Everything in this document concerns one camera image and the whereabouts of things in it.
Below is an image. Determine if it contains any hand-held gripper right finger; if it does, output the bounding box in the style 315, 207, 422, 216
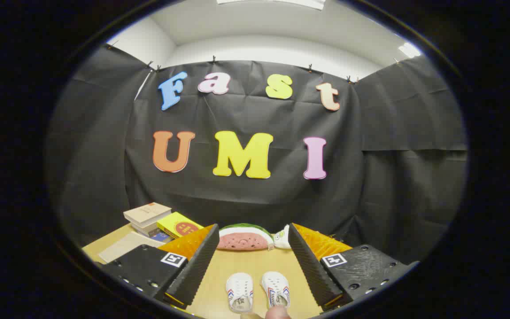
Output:
287, 223, 419, 312

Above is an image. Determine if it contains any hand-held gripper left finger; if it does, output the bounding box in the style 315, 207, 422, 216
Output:
97, 224, 220, 310

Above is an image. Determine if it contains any white canvas shoe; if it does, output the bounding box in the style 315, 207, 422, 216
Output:
226, 272, 254, 313
261, 271, 290, 309

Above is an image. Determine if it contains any beige fabric storage box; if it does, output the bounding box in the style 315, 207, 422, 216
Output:
98, 231, 166, 264

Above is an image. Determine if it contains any white plush animal toy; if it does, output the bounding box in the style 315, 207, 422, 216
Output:
274, 225, 292, 249

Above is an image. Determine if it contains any yellow book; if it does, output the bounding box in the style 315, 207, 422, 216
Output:
157, 212, 204, 240

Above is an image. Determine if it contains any watermelon slice plush toy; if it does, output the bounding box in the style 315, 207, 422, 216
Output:
217, 223, 274, 251

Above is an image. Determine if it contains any grey book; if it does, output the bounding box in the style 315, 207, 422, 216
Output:
131, 219, 168, 237

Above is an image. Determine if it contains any tan book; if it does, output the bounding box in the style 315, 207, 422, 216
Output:
123, 202, 172, 227

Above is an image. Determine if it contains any ceiling light panel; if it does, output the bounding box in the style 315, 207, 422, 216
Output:
398, 42, 422, 58
216, 0, 326, 10

